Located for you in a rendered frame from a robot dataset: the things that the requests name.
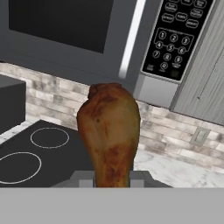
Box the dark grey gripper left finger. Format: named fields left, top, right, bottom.
left=51, top=170, right=96, bottom=188

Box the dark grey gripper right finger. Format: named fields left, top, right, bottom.
left=128, top=170, right=173, bottom=188

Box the brown chicken drumstick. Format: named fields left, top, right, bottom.
left=76, top=82, right=142, bottom=188

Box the black hob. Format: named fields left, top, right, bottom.
left=0, top=119, right=97, bottom=188

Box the dark grey box appliance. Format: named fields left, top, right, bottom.
left=0, top=73, right=27, bottom=135

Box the grey wooden cupboard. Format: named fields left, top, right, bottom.
left=170, top=0, right=224, bottom=127

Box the grey microwave oven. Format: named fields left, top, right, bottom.
left=0, top=0, right=217, bottom=109

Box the grey wall socket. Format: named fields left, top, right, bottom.
left=189, top=126, right=212, bottom=147

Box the silver microwave door handle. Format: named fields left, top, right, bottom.
left=117, top=0, right=147, bottom=80

